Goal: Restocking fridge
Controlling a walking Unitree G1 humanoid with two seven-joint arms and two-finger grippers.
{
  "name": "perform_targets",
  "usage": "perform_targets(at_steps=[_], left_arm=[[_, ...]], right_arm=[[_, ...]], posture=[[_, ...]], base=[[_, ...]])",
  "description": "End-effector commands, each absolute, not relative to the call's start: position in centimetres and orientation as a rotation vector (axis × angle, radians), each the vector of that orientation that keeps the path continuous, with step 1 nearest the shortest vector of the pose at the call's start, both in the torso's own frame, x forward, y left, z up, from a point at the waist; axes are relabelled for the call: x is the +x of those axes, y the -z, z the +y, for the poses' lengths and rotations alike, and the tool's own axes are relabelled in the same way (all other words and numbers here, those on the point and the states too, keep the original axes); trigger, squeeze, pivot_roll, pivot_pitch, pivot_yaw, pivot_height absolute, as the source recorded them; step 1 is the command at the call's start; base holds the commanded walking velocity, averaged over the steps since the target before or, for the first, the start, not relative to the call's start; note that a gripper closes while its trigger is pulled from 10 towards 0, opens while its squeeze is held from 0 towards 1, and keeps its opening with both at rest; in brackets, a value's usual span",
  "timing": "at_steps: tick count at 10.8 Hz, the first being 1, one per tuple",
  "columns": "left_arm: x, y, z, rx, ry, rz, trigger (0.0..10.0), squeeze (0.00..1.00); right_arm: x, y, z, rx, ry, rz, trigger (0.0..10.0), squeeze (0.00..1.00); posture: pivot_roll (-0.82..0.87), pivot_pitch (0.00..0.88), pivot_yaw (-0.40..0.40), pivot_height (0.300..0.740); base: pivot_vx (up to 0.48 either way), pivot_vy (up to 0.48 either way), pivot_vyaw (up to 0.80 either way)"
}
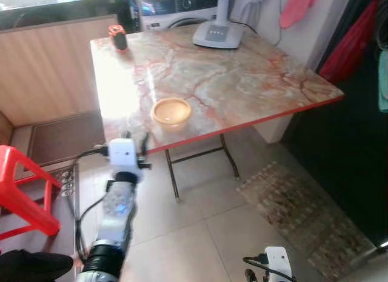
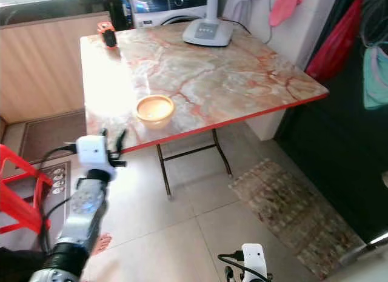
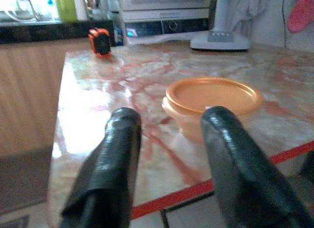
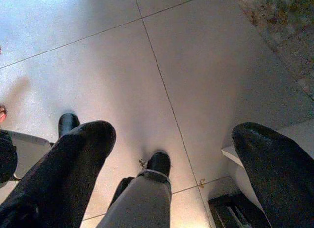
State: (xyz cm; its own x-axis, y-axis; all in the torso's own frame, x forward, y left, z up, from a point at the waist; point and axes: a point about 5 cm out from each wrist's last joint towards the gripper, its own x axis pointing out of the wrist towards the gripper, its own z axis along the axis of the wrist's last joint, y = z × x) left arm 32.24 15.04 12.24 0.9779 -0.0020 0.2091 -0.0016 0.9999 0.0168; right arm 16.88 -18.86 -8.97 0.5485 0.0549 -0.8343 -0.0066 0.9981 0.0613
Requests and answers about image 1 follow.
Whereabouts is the orange plastic bowl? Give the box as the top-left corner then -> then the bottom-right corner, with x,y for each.
150,98 -> 192,127

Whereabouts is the brown door mat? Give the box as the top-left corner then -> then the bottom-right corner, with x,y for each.
27,112 -> 107,168

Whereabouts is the power strip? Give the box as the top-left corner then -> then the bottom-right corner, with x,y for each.
58,167 -> 77,198

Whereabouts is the small orange black speaker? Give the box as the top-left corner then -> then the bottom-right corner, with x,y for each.
109,25 -> 129,51

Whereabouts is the marble top folding table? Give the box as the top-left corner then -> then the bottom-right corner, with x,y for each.
90,21 -> 345,201

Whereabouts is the teal hanging cloth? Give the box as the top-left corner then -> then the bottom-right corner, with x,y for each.
379,49 -> 388,113

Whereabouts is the red plastic stool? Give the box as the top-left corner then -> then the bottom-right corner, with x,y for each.
0,145 -> 62,241

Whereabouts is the grey fan base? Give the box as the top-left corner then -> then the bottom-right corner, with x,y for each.
192,0 -> 245,50

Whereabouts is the white washing machine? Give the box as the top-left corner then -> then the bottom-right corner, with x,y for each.
138,0 -> 234,32

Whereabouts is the person's black clothed leg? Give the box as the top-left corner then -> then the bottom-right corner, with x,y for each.
0,250 -> 74,282

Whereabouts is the red hanging bag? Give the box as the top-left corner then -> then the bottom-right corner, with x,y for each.
319,0 -> 383,86

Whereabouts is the patterned floor mat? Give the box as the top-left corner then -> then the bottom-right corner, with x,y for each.
236,162 -> 376,281

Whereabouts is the pink hanging cloth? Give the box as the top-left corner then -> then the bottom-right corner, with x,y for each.
279,0 -> 317,29

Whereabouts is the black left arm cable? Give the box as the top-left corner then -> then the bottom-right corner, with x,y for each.
72,147 -> 111,262

